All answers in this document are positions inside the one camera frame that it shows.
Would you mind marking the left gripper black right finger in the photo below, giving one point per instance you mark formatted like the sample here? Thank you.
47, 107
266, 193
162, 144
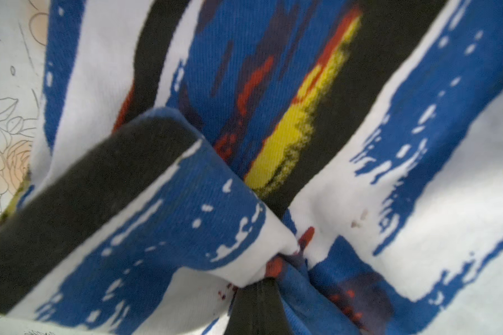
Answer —
271, 318

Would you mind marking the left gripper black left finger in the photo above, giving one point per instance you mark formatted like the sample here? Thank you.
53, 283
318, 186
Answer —
244, 314

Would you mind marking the blue patterned long pants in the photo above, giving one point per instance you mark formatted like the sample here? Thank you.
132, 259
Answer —
352, 151

